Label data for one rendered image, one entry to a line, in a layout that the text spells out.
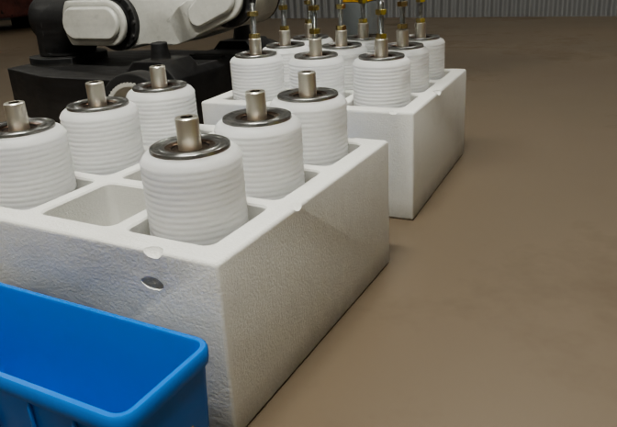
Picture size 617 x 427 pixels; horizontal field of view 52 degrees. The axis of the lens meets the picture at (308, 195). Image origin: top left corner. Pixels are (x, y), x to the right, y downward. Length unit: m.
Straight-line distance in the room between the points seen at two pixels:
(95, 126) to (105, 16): 0.93
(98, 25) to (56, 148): 1.01
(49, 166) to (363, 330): 0.40
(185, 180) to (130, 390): 0.20
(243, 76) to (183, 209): 0.59
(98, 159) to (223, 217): 0.27
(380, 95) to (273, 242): 0.49
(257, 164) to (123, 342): 0.22
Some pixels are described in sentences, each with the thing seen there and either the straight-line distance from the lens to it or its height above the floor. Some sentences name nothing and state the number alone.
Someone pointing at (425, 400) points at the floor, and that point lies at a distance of 0.67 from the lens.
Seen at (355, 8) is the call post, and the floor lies 0.30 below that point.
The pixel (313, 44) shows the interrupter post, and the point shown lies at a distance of 1.11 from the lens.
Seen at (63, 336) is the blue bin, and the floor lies 0.08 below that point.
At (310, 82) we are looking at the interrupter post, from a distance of 0.79.
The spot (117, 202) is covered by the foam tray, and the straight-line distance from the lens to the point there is 0.78.
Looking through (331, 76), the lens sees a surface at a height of 0.22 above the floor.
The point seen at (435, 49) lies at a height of 0.23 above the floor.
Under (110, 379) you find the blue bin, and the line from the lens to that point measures 0.65.
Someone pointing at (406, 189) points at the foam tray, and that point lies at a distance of 1.04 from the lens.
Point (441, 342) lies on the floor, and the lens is 0.75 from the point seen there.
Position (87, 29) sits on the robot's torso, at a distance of 1.76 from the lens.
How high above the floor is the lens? 0.41
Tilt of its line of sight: 21 degrees down
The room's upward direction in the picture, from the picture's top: 3 degrees counter-clockwise
